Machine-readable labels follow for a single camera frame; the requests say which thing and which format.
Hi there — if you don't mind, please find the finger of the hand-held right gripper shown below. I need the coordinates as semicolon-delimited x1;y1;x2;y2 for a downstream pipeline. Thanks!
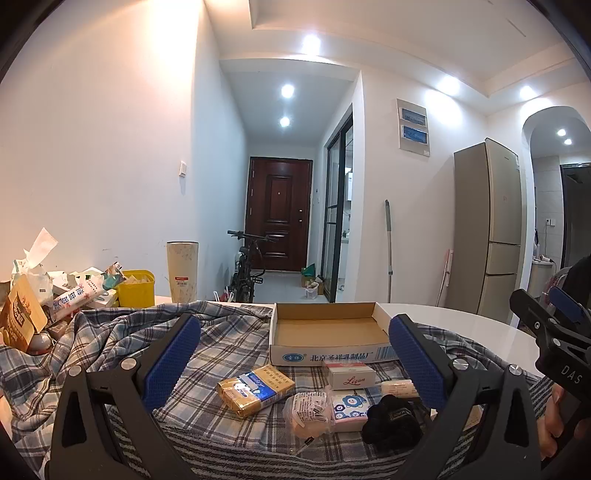
547;285;591;326
509;288;561;344

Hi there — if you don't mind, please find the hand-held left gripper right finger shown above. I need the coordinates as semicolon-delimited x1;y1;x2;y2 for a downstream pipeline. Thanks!
388;313;546;480

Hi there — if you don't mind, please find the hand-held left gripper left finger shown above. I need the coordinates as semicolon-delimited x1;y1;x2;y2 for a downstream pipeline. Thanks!
44;313;204;480

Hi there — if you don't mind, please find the shallow cardboard box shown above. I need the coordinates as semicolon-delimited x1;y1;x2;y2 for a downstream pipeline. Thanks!
269;301;402;367

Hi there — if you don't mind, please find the pink item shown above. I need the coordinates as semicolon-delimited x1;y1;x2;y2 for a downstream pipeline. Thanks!
283;388;335;439

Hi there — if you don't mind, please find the person's right hand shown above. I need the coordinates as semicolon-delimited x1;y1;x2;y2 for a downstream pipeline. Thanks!
540;382;591;462

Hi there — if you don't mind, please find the cream bandage roll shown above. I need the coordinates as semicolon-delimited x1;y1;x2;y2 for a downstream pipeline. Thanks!
381;379;419;400

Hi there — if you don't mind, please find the white washing machine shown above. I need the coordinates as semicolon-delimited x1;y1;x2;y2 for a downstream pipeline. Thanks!
529;258;557;301

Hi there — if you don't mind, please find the blue plaid cloth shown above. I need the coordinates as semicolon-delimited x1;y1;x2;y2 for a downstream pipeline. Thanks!
0;300;546;480

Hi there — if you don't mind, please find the black knitted item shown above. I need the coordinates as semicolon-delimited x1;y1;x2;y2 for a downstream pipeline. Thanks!
361;394;423;446

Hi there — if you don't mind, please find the white red cigarette pack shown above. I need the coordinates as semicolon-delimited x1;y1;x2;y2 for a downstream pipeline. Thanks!
322;359;377;391

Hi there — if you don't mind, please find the yellow plastic container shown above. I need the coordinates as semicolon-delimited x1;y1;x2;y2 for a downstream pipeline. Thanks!
115;270;156;308

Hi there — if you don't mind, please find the yellow cigarette pack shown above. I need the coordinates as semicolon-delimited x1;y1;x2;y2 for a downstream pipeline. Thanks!
217;364;296;418

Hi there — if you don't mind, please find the cream speckled tumbler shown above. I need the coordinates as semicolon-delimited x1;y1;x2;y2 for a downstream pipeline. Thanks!
166;241;200;304

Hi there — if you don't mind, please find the pink broom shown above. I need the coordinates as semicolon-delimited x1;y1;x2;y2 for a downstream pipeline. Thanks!
436;249;454;308

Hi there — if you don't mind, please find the beige refrigerator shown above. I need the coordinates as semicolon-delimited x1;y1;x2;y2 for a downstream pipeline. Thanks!
445;137;522;324

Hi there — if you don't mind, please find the black bicycle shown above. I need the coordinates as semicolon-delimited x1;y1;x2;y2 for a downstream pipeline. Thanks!
227;230;279;304

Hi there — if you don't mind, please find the white pink striped packet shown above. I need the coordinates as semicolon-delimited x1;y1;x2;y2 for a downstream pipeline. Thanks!
48;277;116;324

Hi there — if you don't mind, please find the bags and box on floor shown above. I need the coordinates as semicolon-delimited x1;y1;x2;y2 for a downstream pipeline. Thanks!
300;263;326;301

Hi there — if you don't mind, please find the brown snack bag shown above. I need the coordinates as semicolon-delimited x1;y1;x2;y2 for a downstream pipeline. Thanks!
0;276;49;349

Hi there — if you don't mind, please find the dark red entrance door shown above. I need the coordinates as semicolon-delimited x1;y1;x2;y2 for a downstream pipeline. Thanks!
245;157;313;273

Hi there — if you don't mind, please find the black framed glass sliding door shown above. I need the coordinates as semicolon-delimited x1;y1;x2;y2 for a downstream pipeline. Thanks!
322;104;354;303

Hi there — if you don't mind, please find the grey electrical panel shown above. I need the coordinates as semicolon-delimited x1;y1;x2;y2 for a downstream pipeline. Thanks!
396;98;431;157

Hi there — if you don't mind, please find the grey handled mop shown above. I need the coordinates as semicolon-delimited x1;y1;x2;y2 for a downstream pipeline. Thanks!
385;199;393;303

